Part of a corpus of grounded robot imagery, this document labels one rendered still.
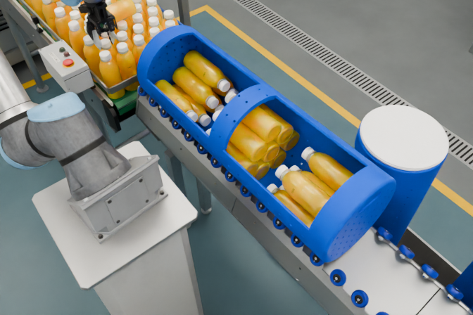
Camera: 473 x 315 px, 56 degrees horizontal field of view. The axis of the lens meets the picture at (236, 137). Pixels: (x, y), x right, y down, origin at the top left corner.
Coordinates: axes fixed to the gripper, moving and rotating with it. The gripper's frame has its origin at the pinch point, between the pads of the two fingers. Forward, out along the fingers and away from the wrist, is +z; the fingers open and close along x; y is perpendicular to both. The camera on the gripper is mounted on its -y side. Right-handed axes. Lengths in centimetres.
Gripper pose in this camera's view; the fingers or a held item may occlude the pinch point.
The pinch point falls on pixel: (105, 43)
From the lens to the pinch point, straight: 177.1
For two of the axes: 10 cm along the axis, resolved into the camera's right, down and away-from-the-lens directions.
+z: 0.1, 6.5, 7.6
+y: 6.5, 5.7, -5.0
